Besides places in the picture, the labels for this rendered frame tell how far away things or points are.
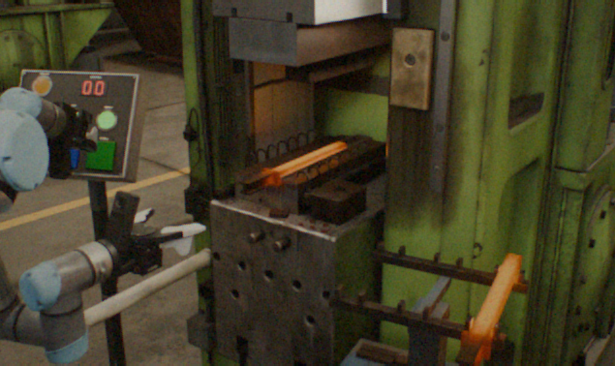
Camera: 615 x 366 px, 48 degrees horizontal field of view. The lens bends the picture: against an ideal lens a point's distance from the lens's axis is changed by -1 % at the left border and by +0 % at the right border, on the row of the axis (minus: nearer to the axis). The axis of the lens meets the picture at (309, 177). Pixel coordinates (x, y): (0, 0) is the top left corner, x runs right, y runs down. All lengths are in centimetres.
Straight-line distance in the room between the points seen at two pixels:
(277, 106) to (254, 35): 38
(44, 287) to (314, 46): 78
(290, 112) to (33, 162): 105
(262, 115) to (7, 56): 460
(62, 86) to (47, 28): 446
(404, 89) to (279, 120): 52
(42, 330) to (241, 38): 78
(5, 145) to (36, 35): 542
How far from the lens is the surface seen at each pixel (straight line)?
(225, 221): 173
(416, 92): 154
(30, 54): 640
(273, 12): 157
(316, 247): 157
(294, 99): 201
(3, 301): 135
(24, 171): 106
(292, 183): 163
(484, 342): 114
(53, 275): 126
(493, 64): 148
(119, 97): 189
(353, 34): 173
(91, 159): 187
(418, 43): 152
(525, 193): 194
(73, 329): 131
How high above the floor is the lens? 156
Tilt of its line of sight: 20 degrees down
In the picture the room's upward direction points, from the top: straight up
